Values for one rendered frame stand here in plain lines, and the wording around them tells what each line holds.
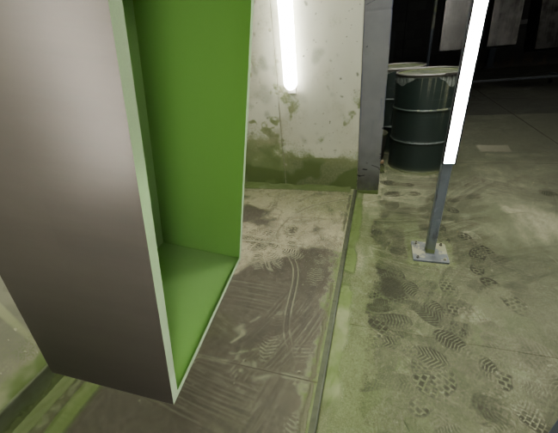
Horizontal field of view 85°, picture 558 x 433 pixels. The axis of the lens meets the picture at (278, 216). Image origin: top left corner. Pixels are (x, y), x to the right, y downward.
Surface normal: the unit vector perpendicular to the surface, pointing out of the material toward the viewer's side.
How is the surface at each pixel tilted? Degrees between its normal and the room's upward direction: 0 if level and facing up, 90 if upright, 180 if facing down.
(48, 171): 90
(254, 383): 0
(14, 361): 57
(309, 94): 90
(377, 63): 90
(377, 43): 90
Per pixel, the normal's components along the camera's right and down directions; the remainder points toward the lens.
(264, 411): -0.09, -0.86
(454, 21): -0.29, 0.37
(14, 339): 0.75, -0.41
